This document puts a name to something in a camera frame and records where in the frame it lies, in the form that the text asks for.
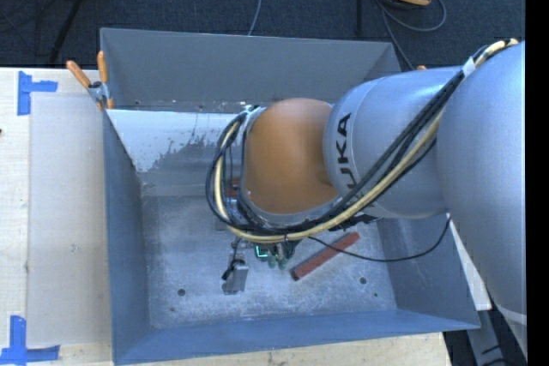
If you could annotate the grey metal bin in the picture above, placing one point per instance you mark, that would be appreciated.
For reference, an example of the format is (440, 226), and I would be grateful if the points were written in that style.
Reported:
(180, 244)

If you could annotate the red-brown flat block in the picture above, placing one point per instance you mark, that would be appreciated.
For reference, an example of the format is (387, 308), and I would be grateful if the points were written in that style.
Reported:
(326, 256)

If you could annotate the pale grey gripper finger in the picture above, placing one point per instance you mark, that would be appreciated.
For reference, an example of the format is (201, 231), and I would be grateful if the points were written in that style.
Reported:
(238, 281)
(227, 270)

